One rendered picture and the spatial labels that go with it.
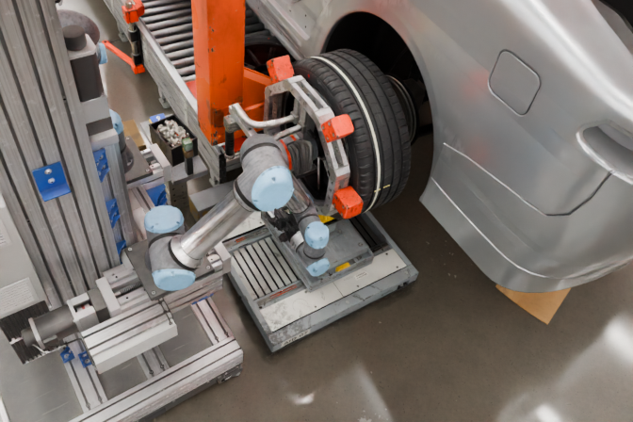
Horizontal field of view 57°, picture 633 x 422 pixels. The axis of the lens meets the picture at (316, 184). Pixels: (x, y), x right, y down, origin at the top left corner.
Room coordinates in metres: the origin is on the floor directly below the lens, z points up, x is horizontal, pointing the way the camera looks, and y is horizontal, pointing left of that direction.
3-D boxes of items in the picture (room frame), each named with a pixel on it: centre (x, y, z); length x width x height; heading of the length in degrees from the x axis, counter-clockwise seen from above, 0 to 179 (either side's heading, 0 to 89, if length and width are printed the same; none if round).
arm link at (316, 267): (1.12, -0.03, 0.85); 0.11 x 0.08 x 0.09; 38
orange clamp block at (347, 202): (1.39, -0.12, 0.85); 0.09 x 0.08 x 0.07; 38
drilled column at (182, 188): (1.94, 0.73, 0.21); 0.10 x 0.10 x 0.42; 38
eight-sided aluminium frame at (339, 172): (1.64, 0.08, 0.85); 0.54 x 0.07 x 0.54; 38
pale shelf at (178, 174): (1.91, 0.71, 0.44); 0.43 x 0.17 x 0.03; 38
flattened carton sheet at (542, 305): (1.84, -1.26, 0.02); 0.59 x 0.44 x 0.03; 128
